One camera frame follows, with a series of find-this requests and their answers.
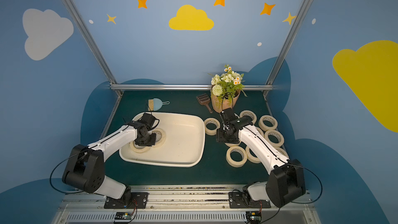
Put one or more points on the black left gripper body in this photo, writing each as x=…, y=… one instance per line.
x=146, y=141

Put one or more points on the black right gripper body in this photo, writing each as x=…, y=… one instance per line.
x=224, y=138

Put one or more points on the masking tape roll eight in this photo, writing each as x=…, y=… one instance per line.
x=138, y=149

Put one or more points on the masking tape roll nine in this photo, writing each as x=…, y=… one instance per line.
x=160, y=137

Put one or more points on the masking tape roll twelve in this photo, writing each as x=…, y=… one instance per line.
x=236, y=156

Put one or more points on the masking tape roll three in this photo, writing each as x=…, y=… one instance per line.
x=211, y=126

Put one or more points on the masking tape roll two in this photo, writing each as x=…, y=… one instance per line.
x=249, y=114

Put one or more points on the masking tape roll five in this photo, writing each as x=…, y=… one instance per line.
x=251, y=157

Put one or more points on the masking tape roll four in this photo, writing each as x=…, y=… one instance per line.
x=267, y=122

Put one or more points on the cream plastic storage tray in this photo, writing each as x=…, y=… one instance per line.
x=183, y=146

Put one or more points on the masking tape roll one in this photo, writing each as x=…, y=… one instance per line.
x=275, y=138

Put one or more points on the masking tape roll ten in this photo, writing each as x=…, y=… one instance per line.
x=231, y=145

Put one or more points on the masking tape roll six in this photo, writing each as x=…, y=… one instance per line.
x=260, y=131

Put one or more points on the masking tape roll eleven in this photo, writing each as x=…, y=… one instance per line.
x=282, y=151

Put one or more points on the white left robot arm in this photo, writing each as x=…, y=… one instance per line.
x=85, y=169

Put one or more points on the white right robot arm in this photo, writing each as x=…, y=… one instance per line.
x=286, y=180

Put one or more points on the blue dustpan with brush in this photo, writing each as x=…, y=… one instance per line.
x=155, y=104

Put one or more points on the brown plastic scoop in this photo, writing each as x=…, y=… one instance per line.
x=204, y=99

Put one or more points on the flower pot with white flowers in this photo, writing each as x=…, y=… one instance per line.
x=226, y=88

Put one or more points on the left circuit board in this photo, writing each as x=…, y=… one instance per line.
x=123, y=216

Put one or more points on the circuit board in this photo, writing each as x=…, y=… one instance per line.
x=253, y=218
x=123, y=216

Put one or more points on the right circuit board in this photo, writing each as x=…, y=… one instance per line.
x=253, y=218

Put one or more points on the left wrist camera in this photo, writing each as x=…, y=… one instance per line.
x=149, y=120

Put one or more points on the aluminium frame rail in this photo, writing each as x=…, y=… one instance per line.
x=131, y=87

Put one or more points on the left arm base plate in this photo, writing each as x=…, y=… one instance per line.
x=133, y=200

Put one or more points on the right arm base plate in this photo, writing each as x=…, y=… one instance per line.
x=238, y=199

